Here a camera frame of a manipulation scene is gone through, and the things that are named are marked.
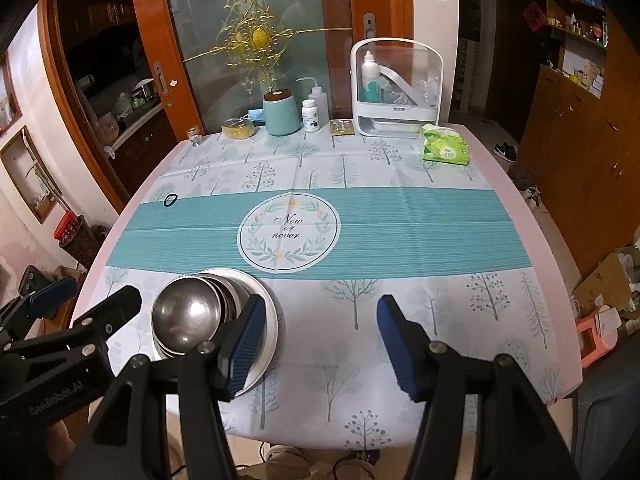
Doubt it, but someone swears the cardboard box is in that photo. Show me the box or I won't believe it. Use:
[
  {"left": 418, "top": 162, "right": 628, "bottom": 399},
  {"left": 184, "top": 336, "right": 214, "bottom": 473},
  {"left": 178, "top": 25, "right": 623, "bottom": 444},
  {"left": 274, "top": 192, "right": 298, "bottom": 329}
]
[{"left": 570, "top": 252, "right": 640, "bottom": 321}]

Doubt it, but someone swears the tree print tablecloth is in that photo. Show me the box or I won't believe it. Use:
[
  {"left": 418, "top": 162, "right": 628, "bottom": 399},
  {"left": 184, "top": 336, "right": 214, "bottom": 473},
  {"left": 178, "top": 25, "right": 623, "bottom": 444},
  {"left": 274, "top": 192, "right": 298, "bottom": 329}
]
[{"left": 105, "top": 130, "right": 558, "bottom": 451}]

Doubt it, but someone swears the wall shelf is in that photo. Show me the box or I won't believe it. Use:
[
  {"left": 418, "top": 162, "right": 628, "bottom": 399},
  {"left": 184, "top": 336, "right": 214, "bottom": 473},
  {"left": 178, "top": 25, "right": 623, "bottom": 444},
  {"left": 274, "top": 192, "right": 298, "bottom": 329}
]
[{"left": 542, "top": 0, "right": 611, "bottom": 101}]

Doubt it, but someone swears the clear squeeze wash bottle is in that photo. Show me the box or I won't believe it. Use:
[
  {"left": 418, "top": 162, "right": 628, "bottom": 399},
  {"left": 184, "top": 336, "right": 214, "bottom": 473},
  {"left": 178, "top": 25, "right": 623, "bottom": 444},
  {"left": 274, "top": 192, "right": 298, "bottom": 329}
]
[{"left": 296, "top": 76, "right": 328, "bottom": 121}]

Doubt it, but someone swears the wooden picture frame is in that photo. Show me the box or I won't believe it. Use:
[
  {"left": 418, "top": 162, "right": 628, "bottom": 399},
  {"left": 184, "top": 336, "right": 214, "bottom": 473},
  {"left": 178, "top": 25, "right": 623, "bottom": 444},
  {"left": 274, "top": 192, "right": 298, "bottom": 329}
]
[
  {"left": 0, "top": 125, "right": 63, "bottom": 225},
  {"left": 0, "top": 55, "right": 23, "bottom": 136}
]

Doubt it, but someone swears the wooden cabinet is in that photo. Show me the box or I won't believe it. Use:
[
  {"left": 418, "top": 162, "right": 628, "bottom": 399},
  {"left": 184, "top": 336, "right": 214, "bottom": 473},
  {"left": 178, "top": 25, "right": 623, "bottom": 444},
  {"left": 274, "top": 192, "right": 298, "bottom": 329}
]
[{"left": 515, "top": 10, "right": 640, "bottom": 281}]

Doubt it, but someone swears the white storage box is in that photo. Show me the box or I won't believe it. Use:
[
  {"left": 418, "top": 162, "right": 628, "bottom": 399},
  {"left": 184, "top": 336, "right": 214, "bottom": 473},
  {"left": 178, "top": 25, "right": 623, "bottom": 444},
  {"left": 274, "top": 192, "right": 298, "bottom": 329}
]
[{"left": 350, "top": 37, "right": 445, "bottom": 138}]

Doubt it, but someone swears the red-lidded jar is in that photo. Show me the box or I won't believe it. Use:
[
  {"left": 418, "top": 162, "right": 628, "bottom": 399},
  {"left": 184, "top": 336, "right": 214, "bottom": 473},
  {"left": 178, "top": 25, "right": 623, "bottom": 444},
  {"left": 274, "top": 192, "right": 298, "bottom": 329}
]
[{"left": 54, "top": 210, "right": 103, "bottom": 271}]

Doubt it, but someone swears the green tissue pack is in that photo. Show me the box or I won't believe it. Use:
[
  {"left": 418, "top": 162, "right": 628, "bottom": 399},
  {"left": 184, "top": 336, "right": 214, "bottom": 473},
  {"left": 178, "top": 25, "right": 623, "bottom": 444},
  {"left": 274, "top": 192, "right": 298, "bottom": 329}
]
[{"left": 419, "top": 124, "right": 472, "bottom": 166}]

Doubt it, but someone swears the yellow sponge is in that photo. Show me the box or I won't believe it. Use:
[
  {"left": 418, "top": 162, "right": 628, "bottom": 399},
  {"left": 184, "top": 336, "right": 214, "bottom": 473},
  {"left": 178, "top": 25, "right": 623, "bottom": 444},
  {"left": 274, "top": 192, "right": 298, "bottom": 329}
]
[{"left": 221, "top": 118, "right": 254, "bottom": 139}]

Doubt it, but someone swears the teal canister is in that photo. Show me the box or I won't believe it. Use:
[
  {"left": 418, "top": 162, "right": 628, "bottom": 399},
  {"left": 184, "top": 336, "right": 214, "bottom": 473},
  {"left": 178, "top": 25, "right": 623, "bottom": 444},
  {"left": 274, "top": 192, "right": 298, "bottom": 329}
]
[{"left": 263, "top": 89, "right": 297, "bottom": 136}]

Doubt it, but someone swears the red wall decoration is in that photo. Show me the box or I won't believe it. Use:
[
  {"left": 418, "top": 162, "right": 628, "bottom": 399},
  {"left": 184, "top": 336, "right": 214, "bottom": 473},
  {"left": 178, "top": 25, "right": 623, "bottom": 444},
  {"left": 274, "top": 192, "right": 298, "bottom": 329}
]
[{"left": 522, "top": 1, "right": 547, "bottom": 31}]

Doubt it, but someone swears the frosted glass door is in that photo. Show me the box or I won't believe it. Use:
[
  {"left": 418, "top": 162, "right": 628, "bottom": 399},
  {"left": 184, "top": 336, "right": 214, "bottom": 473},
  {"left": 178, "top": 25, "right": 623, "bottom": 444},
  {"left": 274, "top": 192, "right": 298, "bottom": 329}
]
[{"left": 127, "top": 0, "right": 416, "bottom": 146}]

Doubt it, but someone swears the large steel bowl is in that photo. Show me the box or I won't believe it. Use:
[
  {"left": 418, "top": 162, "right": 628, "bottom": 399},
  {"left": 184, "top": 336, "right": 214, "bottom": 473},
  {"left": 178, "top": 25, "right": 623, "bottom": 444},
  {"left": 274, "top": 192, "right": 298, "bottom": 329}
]
[{"left": 152, "top": 272, "right": 251, "bottom": 361}]

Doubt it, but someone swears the gold door ornament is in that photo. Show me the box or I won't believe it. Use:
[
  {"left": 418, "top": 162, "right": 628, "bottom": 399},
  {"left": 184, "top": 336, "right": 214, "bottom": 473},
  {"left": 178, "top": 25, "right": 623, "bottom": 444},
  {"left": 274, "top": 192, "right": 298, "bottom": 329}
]
[{"left": 182, "top": 0, "right": 353, "bottom": 93}]

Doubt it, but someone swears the white plate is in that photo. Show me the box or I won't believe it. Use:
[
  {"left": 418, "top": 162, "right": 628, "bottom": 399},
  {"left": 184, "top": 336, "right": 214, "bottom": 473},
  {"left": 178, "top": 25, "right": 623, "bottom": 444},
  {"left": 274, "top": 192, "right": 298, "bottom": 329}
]
[{"left": 150, "top": 267, "right": 280, "bottom": 396}]

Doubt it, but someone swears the white pill bottle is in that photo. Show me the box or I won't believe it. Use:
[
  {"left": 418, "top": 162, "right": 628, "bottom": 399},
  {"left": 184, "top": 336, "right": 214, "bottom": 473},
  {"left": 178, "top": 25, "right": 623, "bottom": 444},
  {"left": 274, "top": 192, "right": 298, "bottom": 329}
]
[{"left": 301, "top": 99, "right": 321, "bottom": 133}]

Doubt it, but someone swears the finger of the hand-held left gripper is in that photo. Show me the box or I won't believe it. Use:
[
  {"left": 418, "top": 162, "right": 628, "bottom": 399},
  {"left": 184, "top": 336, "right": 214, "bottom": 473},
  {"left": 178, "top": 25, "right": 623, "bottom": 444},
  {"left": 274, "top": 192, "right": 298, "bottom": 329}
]
[
  {"left": 70, "top": 285, "right": 143, "bottom": 356},
  {"left": 0, "top": 276, "right": 81, "bottom": 346}
]

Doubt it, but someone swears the pink plastic stool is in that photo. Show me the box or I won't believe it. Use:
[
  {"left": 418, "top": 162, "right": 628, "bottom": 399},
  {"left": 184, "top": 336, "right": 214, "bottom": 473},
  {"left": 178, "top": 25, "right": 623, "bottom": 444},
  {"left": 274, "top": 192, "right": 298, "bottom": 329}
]
[{"left": 575, "top": 310, "right": 623, "bottom": 371}]

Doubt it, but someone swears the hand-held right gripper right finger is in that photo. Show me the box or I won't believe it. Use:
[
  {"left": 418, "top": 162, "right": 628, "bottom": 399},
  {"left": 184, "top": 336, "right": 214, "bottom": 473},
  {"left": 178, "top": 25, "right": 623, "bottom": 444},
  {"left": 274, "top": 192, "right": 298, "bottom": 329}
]
[{"left": 376, "top": 294, "right": 583, "bottom": 480}]

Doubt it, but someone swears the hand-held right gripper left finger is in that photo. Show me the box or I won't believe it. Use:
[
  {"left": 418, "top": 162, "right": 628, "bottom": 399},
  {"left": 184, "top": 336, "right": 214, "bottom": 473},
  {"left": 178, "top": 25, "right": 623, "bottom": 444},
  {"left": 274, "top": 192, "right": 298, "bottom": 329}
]
[{"left": 65, "top": 294, "right": 267, "bottom": 480}]

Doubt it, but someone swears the small steel bowl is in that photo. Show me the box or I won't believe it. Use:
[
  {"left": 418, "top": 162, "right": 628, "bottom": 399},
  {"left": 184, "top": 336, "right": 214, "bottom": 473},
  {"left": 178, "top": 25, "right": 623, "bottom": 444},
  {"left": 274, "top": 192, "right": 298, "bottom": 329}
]
[{"left": 151, "top": 276, "right": 226, "bottom": 356}]

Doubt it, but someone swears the white dropper bottle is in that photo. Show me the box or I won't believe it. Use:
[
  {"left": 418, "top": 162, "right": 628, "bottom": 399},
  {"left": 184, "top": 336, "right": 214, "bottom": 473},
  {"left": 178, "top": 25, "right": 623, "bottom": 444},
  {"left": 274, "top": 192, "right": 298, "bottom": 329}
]
[{"left": 362, "top": 52, "right": 379, "bottom": 92}]

